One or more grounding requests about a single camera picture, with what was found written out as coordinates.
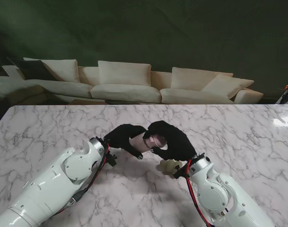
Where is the sponge cup brush red handle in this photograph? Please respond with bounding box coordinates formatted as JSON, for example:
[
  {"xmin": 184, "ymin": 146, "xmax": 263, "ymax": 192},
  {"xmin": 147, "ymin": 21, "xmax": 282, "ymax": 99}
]
[{"xmin": 159, "ymin": 159, "xmax": 183, "ymax": 177}]

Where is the red black arm cable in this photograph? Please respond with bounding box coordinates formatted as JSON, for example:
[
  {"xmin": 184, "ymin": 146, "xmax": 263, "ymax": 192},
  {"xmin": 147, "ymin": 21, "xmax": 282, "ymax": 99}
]
[
  {"xmin": 185, "ymin": 159, "xmax": 217, "ymax": 227},
  {"xmin": 56, "ymin": 143, "xmax": 111, "ymax": 213}
]

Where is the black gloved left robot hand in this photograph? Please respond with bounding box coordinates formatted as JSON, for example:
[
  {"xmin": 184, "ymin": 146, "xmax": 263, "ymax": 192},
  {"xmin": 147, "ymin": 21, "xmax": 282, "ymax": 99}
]
[{"xmin": 103, "ymin": 123, "xmax": 147, "ymax": 160}]

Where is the red black left arm cable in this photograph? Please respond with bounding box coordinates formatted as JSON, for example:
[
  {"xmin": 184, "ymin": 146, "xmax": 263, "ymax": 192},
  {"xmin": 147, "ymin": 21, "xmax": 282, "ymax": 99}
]
[{"xmin": 56, "ymin": 143, "xmax": 111, "ymax": 213}]

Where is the red black right arm cable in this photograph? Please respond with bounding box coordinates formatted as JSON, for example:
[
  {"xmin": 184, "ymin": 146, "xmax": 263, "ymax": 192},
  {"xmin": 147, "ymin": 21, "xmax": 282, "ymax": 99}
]
[{"xmin": 185, "ymin": 159, "xmax": 217, "ymax": 227}]

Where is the dark brown sofa cushion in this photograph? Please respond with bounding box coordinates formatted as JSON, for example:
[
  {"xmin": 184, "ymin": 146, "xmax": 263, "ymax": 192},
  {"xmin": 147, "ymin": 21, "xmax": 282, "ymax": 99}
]
[{"xmin": 7, "ymin": 56, "xmax": 57, "ymax": 81}]

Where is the pink thermos bottle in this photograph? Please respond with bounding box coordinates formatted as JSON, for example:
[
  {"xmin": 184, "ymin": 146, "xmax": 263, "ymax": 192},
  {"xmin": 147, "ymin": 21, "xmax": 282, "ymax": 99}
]
[{"xmin": 129, "ymin": 132, "xmax": 151, "ymax": 153}]

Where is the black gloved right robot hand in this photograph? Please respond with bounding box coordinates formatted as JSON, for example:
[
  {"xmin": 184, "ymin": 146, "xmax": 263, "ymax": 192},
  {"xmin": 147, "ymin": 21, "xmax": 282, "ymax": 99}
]
[{"xmin": 143, "ymin": 120, "xmax": 198, "ymax": 161}]

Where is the cream fabric sofa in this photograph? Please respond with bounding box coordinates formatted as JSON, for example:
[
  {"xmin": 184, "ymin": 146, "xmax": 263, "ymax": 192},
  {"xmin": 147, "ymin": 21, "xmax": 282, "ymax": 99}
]
[{"xmin": 0, "ymin": 57, "xmax": 264, "ymax": 105}]

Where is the black stand with orange clamp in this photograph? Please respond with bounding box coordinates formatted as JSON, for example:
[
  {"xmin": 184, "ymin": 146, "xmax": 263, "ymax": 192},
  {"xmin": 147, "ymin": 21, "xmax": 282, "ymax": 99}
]
[{"xmin": 275, "ymin": 79, "xmax": 288, "ymax": 105}]

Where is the cream sofa cushion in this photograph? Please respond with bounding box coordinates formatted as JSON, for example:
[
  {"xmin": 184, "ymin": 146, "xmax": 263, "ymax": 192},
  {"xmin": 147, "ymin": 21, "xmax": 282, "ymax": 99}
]
[
  {"xmin": 97, "ymin": 60, "xmax": 152, "ymax": 87},
  {"xmin": 23, "ymin": 57, "xmax": 79, "ymax": 83},
  {"xmin": 201, "ymin": 73, "xmax": 255, "ymax": 100},
  {"xmin": 170, "ymin": 67, "xmax": 234, "ymax": 92}
]

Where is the pink thermos lid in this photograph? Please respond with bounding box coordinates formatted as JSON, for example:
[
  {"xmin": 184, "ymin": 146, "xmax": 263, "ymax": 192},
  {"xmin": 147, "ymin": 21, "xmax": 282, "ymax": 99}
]
[{"xmin": 144, "ymin": 133, "xmax": 168, "ymax": 150}]

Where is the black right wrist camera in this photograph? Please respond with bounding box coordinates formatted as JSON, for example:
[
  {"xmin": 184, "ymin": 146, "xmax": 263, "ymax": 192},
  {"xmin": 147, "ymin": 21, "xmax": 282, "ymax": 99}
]
[{"xmin": 173, "ymin": 164, "xmax": 191, "ymax": 179}]

